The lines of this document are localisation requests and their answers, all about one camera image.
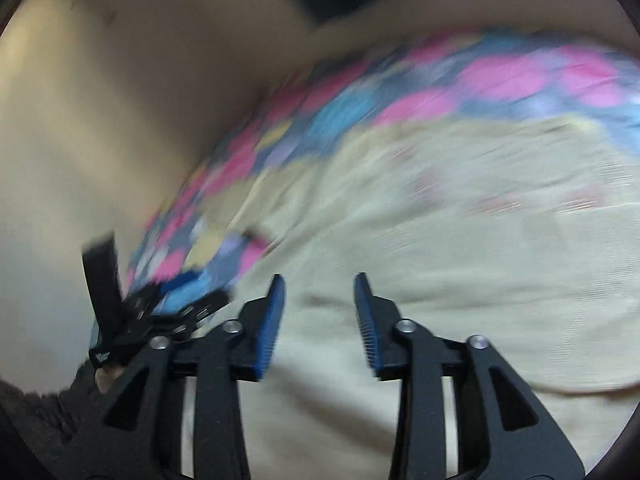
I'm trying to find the operator left hand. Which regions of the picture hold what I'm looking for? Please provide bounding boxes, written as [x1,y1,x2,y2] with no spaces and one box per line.
[94,364,126,394]

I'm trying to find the polka dot bedspread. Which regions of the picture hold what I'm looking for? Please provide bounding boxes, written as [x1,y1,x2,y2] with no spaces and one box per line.
[127,28,639,292]

